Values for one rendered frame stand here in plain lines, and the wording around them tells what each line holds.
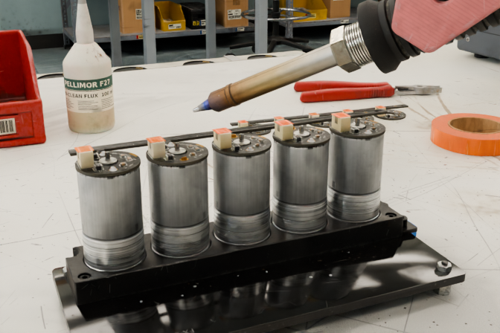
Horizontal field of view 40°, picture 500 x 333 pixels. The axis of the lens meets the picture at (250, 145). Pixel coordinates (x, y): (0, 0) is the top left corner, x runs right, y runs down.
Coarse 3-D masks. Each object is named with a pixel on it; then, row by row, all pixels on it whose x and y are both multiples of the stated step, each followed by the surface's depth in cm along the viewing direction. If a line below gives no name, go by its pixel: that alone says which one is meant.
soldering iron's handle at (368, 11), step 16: (368, 0) 22; (384, 0) 22; (448, 0) 20; (368, 16) 21; (384, 16) 21; (496, 16) 20; (368, 32) 21; (384, 32) 21; (464, 32) 21; (368, 48) 21; (384, 48) 21; (400, 48) 22; (416, 48) 22; (384, 64) 22
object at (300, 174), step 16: (288, 160) 29; (304, 160) 29; (320, 160) 29; (288, 176) 29; (304, 176) 29; (320, 176) 29; (288, 192) 30; (304, 192) 29; (320, 192) 30; (272, 208) 31; (288, 208) 30; (304, 208) 30; (320, 208) 30; (272, 224) 31; (288, 224) 30; (304, 224) 30; (320, 224) 30
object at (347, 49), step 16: (336, 32) 23; (352, 32) 22; (320, 48) 23; (336, 48) 22; (352, 48) 22; (288, 64) 24; (304, 64) 23; (320, 64) 23; (336, 64) 23; (352, 64) 23; (240, 80) 25; (256, 80) 24; (272, 80) 24; (288, 80) 24; (208, 96) 25; (224, 96) 25; (240, 96) 25; (256, 96) 25
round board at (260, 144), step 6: (234, 138) 29; (246, 138) 29; (252, 138) 29; (258, 138) 29; (264, 138) 29; (252, 144) 29; (258, 144) 28; (264, 144) 29; (270, 144) 29; (216, 150) 28; (222, 150) 28; (228, 150) 28; (234, 150) 28; (240, 150) 28; (258, 150) 28; (264, 150) 28
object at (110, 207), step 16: (112, 160) 27; (80, 176) 26; (112, 176) 26; (128, 176) 26; (80, 192) 26; (96, 192) 26; (112, 192) 26; (128, 192) 26; (80, 208) 27; (96, 208) 26; (112, 208) 26; (128, 208) 26; (96, 224) 26; (112, 224) 26; (128, 224) 27; (96, 240) 27; (112, 240) 26; (128, 240) 27; (96, 256) 27; (112, 256) 27; (128, 256) 27; (144, 256) 28
